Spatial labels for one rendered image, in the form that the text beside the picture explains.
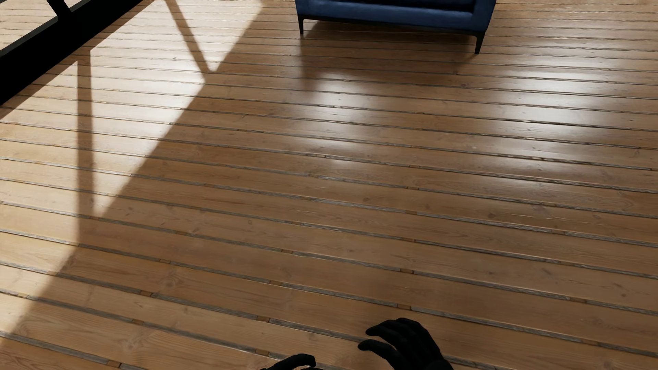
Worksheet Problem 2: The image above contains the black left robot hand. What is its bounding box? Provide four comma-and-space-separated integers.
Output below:
261, 354, 322, 370

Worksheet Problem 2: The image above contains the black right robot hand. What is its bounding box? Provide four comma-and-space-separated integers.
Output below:
358, 318, 454, 370

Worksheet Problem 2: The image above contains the blue sofa with black legs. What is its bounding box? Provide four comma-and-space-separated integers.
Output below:
295, 0, 497, 55

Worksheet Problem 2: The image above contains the black window frame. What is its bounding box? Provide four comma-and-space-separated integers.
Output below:
0, 0, 146, 106

